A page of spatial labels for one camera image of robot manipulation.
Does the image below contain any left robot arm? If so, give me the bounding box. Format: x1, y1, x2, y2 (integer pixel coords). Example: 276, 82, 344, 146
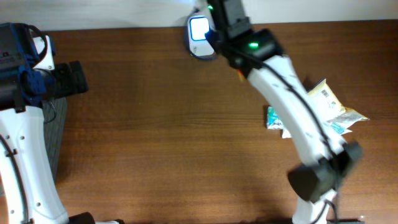
1, 22, 95, 223

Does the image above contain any cream snack bag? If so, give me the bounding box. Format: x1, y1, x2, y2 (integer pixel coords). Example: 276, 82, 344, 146
308, 78, 369, 134

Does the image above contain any orange spaghetti packet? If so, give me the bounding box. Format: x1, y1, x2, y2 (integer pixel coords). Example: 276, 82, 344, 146
237, 70, 246, 82

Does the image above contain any white barcode scanner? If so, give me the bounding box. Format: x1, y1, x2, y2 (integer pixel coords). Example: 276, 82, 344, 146
184, 14, 217, 60

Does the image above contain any teal tissue pack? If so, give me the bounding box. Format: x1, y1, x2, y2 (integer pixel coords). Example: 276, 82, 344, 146
266, 106, 284, 129

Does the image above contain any white tube with tan cap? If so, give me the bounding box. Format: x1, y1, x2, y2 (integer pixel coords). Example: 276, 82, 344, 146
282, 128, 292, 139

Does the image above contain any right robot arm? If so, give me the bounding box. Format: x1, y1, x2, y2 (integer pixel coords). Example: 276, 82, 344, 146
205, 0, 363, 223

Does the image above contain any grey plastic mesh basket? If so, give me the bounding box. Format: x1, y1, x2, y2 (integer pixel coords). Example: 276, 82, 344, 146
43, 98, 68, 180

